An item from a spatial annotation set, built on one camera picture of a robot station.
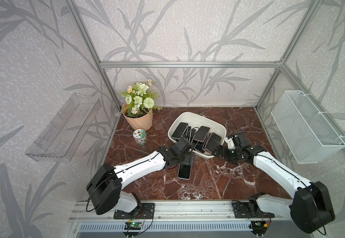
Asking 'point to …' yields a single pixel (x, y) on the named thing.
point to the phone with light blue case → (184, 171)
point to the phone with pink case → (201, 134)
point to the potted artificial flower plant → (140, 103)
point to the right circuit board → (259, 226)
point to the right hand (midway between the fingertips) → (217, 154)
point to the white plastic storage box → (195, 120)
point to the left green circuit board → (133, 225)
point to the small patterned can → (140, 135)
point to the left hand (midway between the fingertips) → (188, 157)
